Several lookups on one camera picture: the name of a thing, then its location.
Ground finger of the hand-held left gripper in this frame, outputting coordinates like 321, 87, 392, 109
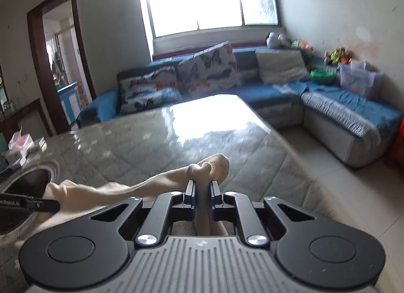
0, 196, 60, 213

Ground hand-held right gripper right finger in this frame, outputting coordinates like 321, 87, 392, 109
209, 180, 316, 246

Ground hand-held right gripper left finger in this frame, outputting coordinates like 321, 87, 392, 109
90, 179, 198, 248

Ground cream garment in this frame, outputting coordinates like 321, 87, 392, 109
30, 153, 231, 237

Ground round black induction cooktop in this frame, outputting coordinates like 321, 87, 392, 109
0, 167, 53, 233

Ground white tissue box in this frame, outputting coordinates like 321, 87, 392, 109
8, 127, 35, 151

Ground dark wooden side table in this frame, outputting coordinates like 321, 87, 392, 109
0, 97, 53, 142

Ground blue toy cabinet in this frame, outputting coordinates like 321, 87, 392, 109
57, 81, 84, 125

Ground flat butterfly print pillow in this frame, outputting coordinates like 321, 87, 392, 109
118, 66, 184, 113

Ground square butterfly print pillow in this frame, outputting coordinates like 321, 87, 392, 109
176, 40, 243, 98

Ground grey pillow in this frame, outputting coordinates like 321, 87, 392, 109
255, 49, 310, 84

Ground grey patterned sofa cover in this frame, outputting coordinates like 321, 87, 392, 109
300, 91, 382, 151

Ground blue corner sofa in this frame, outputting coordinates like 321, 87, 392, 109
76, 45, 404, 169

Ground green bowl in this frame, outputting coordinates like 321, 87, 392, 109
309, 69, 335, 83

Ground orange green toy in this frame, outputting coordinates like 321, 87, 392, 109
292, 39, 314, 52

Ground clear plastic storage box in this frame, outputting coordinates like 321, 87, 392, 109
339, 59, 384, 98

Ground red plastic item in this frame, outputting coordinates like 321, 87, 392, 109
383, 118, 404, 170

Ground plush toys on sofa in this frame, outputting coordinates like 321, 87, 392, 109
336, 47, 351, 63

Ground dark wooden door frame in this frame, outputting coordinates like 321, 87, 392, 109
27, 0, 97, 136

